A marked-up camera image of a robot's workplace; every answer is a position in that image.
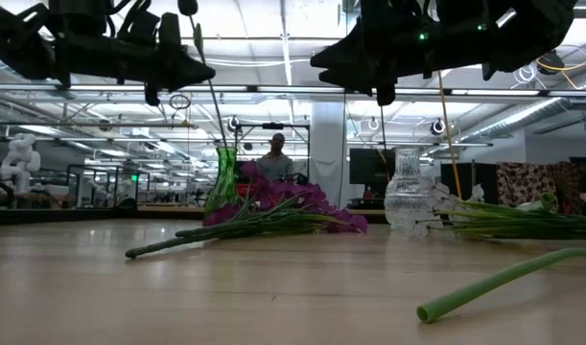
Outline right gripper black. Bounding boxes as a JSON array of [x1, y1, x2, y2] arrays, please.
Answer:
[[310, 0, 490, 106]]

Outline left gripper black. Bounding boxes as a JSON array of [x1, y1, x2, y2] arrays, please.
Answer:
[[52, 11, 216, 106]]

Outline pale white artificial flower bunch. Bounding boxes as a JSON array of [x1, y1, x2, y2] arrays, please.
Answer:
[[414, 176, 586, 241]]

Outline white artificial tulip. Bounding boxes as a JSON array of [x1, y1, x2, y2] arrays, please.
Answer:
[[517, 189, 560, 213], [415, 247, 586, 325]]

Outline green glass vase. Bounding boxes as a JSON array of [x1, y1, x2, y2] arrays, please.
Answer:
[[203, 146, 241, 226]]

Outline clear glass vase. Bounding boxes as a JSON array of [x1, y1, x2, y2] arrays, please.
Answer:
[[384, 147, 435, 231]]

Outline brown patterned cloth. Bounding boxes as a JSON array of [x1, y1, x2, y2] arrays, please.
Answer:
[[496, 161, 584, 215]]

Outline black hanging cable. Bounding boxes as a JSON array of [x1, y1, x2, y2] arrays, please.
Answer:
[[378, 104, 390, 154]]

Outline black metal frame stand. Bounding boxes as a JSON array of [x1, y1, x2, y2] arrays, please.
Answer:
[[234, 123, 312, 184]]

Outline yellow hanging cable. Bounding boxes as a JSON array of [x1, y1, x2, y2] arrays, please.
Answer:
[[435, 71, 463, 200]]

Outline black aluminium table frame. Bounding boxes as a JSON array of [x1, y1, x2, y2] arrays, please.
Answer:
[[0, 206, 394, 226]]

